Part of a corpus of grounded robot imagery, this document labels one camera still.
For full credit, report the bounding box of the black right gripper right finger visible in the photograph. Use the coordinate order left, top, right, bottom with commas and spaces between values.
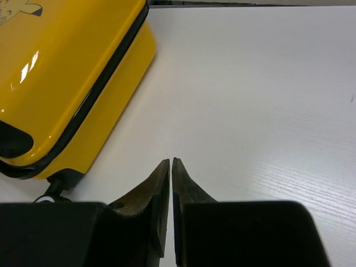
172, 157, 220, 266

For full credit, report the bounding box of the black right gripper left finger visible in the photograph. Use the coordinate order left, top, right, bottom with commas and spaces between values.
108, 159, 170, 266

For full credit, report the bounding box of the yellow hard-shell suitcase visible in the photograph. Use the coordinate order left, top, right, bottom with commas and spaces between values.
1, 1, 156, 202

